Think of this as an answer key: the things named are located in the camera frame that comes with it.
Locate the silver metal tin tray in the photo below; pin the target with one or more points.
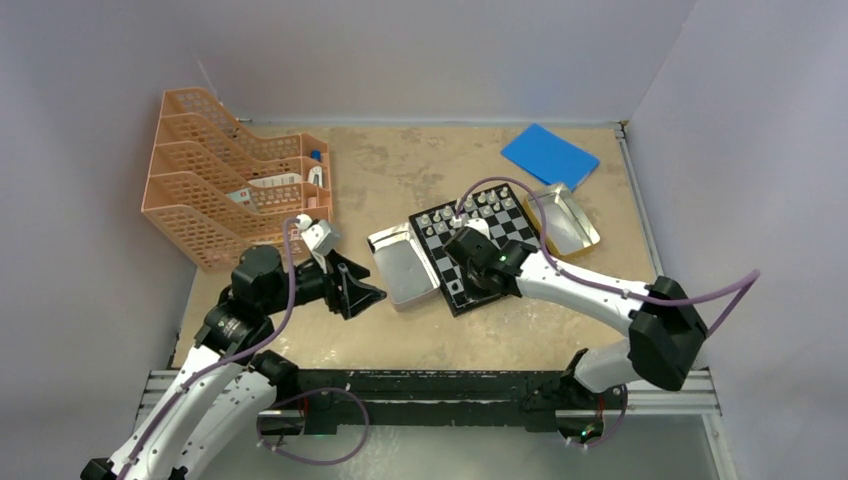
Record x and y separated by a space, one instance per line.
403 266

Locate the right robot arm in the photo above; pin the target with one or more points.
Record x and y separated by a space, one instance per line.
662 332

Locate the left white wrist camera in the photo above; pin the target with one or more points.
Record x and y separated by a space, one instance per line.
320 236

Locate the orange plastic file rack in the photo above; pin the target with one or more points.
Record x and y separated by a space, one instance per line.
197 191

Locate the black white chess board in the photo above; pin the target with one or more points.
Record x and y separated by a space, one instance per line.
507 221

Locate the white stapler in rack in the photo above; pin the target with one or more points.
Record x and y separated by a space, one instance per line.
316 176

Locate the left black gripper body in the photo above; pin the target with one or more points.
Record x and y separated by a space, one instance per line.
311 283

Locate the white label box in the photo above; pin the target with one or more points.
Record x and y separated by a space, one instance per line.
278 180

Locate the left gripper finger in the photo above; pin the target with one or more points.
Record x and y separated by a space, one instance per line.
336 261
356 296

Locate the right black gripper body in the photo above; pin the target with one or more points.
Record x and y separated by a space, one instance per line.
475 288

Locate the blue notebook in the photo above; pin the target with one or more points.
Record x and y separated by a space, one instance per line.
549 158

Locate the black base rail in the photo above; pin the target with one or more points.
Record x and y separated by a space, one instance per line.
538 401

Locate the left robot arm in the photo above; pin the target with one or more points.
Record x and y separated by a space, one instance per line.
229 375

